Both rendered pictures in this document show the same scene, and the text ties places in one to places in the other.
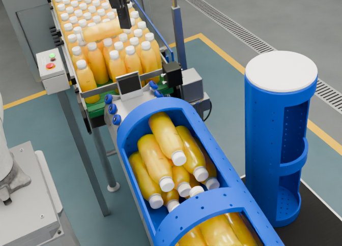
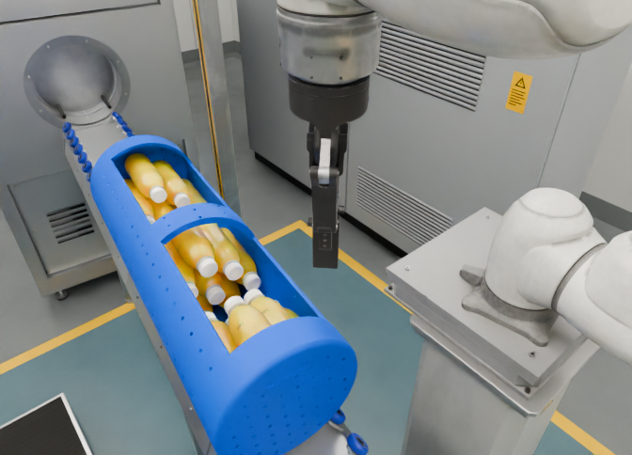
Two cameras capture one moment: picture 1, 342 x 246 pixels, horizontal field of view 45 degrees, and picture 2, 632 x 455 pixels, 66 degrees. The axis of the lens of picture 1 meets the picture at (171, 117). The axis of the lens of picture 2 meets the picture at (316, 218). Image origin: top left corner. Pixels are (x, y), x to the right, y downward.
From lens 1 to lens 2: 1.49 m
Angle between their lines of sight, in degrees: 101
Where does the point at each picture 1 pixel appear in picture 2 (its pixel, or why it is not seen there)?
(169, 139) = (249, 310)
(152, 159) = (277, 309)
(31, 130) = not seen: outside the picture
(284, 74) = not seen: outside the picture
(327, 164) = not seen: outside the picture
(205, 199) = (190, 215)
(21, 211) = (439, 272)
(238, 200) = (155, 229)
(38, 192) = (437, 293)
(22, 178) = (474, 299)
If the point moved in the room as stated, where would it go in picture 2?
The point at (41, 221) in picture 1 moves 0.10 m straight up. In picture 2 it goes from (404, 265) to (409, 231)
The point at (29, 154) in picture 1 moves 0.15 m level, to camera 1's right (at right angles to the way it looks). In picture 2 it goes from (510, 349) to (442, 369)
